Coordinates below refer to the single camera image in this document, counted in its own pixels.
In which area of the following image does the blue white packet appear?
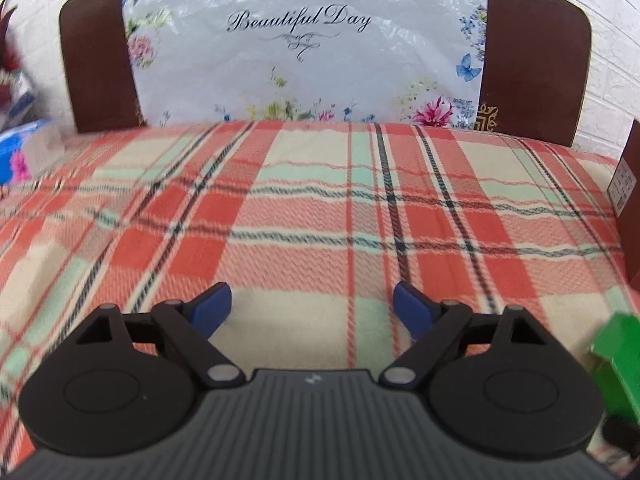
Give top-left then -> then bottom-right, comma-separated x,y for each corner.
4,71 -> 40,128

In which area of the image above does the dark red ornament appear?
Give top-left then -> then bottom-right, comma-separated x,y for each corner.
0,0 -> 26,103

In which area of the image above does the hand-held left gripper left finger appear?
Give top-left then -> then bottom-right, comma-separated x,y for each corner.
75,282 -> 244,388

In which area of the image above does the brown wooden headboard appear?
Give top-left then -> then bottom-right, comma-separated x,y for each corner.
58,0 -> 594,147

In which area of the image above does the red plaid blanket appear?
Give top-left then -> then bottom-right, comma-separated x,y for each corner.
0,120 -> 633,480

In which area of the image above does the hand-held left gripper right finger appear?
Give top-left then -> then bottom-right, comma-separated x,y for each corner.
380,282 -> 548,388

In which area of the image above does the green box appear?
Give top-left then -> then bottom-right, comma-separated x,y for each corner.
589,311 -> 640,422

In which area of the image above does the white floral plastic bag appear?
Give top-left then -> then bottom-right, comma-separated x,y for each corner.
121,0 -> 490,128

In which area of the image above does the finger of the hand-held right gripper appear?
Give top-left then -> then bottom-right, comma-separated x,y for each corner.
601,416 -> 640,455

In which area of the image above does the blue floral tissue pack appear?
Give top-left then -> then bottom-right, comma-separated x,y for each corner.
0,119 -> 65,186

